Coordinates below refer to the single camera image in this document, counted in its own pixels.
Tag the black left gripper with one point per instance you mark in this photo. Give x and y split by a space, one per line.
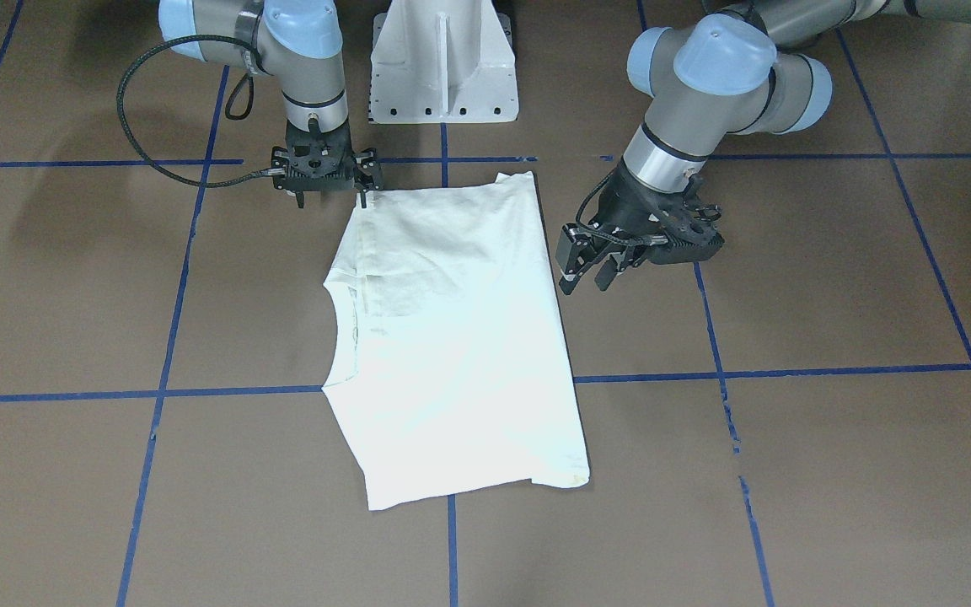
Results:
623 205

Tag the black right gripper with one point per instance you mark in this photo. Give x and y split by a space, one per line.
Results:
368 169

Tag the cream long-sleeve cat shirt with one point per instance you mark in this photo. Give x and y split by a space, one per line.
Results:
451 371

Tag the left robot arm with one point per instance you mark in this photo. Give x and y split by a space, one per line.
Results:
731 73

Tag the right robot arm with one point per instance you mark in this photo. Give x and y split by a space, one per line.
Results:
299 44

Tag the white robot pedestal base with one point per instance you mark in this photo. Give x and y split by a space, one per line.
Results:
442 62

